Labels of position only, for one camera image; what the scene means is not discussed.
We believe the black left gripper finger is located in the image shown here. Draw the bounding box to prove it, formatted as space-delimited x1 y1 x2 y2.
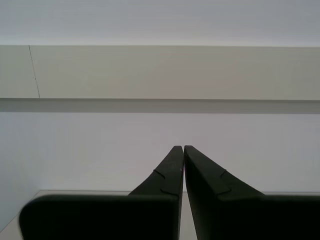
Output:
19 145 185 240
184 145 320 240

